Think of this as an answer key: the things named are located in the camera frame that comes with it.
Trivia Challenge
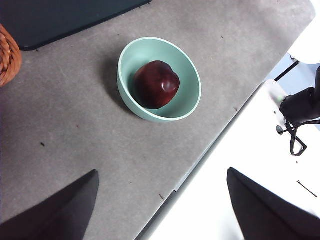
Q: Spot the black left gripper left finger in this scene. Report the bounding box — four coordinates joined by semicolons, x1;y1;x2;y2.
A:
0;169;100;240

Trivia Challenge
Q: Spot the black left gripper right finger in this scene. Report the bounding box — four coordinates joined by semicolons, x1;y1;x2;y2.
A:
226;166;320;240

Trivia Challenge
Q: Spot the dark red plum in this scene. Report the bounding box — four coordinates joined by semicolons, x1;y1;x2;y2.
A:
133;60;181;110

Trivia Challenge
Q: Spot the teal ribbed bowl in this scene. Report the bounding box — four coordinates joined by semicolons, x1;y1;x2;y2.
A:
116;36;202;123

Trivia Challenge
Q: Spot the black hairpin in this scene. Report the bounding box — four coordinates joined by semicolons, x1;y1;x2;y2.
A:
297;180;318;198

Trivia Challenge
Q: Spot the white box with green light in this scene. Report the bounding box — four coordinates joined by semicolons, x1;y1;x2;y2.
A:
263;79;287;106

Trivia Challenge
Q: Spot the brown wicker basket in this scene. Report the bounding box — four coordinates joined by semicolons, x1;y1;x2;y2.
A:
0;23;23;88

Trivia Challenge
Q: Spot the black rectangular tray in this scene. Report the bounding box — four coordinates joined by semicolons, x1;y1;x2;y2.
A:
0;0;153;52

